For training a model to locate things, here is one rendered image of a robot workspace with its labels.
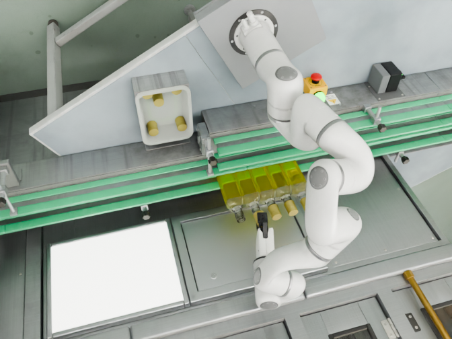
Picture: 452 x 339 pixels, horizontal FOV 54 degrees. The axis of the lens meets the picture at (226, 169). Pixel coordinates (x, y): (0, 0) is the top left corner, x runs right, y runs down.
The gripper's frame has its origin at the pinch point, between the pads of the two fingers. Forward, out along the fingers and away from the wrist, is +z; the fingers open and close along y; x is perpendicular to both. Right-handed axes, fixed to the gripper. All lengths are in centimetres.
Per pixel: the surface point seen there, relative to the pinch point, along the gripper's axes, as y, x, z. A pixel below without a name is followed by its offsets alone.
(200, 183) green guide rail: -5.1, 20.4, 20.8
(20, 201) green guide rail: 1, 78, 7
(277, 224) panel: -14.0, -7.4, 8.9
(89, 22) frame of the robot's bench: 22, 66, 84
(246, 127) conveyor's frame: 13.7, 4.2, 29.7
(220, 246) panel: -14.4, 13.0, 0.0
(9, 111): -17, 109, 75
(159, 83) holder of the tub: 32, 32, 30
